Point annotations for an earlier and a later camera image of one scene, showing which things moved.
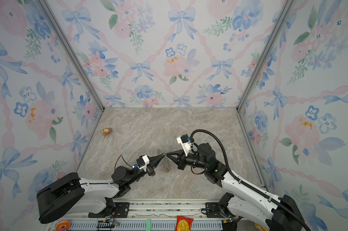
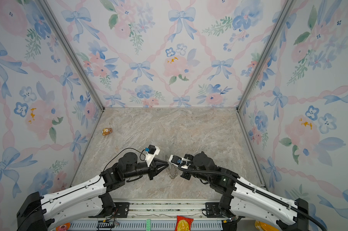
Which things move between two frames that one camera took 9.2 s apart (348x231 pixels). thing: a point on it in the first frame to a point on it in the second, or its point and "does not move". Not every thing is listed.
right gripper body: x=182 y=163 to x=185 y=174
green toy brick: x=148 y=224 does not move
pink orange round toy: x=63 y=225 does not move
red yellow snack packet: x=183 y=224 does not move
